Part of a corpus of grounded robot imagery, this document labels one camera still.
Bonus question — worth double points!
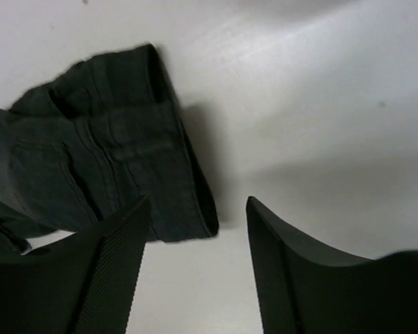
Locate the black trousers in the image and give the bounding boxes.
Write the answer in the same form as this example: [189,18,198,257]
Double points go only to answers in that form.
[0,44,219,255]

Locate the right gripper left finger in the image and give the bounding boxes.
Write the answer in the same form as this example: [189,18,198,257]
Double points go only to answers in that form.
[0,197,151,334]

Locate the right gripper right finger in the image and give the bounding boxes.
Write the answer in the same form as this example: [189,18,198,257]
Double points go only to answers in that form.
[246,197,418,333]

